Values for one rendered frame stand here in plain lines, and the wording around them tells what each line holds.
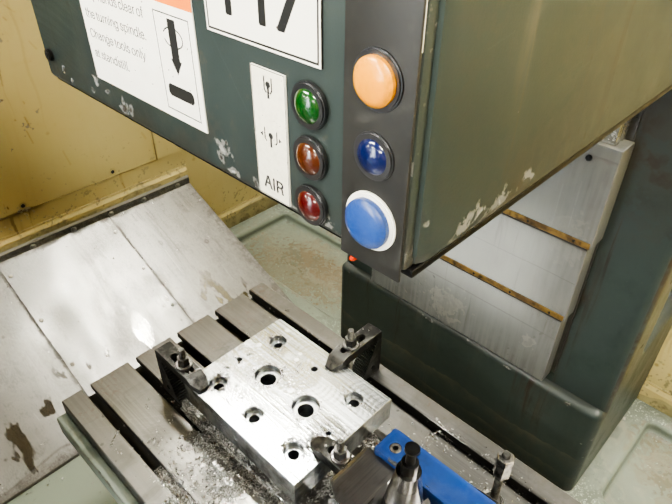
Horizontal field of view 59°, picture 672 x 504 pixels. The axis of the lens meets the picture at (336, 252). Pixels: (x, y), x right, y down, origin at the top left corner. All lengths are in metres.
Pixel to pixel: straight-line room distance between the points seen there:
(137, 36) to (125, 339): 1.23
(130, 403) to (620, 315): 0.91
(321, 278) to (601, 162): 1.16
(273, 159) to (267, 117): 0.03
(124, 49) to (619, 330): 0.93
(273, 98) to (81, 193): 1.46
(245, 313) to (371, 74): 1.10
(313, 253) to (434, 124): 1.76
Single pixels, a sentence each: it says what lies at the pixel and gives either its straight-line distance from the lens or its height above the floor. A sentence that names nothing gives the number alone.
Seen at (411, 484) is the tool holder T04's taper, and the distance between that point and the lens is 0.61.
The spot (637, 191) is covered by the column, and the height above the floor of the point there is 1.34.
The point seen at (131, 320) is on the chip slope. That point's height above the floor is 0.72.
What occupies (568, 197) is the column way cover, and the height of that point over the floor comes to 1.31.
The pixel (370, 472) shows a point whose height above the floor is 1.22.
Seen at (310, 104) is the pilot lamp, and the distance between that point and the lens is 0.32.
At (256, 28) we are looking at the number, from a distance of 0.35.
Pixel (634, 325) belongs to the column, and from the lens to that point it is 1.14.
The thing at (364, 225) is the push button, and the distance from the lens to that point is 0.32.
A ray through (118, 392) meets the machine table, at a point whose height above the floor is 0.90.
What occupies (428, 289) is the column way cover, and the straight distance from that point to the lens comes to 1.31.
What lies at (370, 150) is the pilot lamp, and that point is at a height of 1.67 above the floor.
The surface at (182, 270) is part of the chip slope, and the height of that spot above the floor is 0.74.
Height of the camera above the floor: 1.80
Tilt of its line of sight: 37 degrees down
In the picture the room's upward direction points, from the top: 1 degrees clockwise
